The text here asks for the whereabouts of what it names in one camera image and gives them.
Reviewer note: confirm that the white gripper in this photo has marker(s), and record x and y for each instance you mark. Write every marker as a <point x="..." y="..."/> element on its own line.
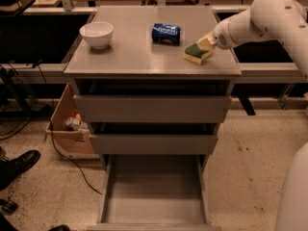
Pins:
<point x="221" y="36"/>

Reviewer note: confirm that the yellow green sponge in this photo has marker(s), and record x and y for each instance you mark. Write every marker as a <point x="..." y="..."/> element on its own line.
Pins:
<point x="196" y="55"/>

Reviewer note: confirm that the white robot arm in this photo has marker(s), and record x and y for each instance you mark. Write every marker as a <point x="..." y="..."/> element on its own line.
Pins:
<point x="284" y="21"/>

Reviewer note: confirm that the grey drawer cabinet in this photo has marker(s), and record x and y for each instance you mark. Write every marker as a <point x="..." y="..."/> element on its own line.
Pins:
<point x="132" y="54"/>

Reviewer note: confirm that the grey top drawer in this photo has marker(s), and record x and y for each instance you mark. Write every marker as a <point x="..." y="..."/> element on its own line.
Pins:
<point x="152" y="100"/>

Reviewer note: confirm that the grey middle drawer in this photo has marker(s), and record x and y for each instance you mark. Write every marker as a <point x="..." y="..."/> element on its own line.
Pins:
<point x="153" y="138"/>

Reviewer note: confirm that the grey open bottom drawer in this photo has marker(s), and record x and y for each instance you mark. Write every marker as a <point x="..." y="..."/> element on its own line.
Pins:
<point x="153" y="193"/>

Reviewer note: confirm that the blue snack bag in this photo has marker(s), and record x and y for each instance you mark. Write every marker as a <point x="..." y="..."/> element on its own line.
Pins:
<point x="166" y="33"/>

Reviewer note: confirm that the white ceramic bowl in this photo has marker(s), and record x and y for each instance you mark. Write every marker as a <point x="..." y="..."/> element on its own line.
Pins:
<point x="97" y="34"/>

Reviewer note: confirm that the orange ball in box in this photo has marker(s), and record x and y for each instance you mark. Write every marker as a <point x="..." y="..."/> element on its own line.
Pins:
<point x="77" y="116"/>

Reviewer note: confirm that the silver can in box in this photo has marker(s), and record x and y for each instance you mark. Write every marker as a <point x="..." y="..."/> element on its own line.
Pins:
<point x="76" y="124"/>

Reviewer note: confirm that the cardboard box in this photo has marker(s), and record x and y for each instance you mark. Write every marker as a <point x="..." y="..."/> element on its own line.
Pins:
<point x="69" y="132"/>

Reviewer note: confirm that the black leather shoe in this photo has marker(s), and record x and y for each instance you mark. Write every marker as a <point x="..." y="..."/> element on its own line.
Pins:
<point x="11" y="169"/>

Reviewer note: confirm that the black caster wheel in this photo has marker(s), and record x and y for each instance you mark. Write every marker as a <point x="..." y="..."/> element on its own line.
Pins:
<point x="8" y="206"/>

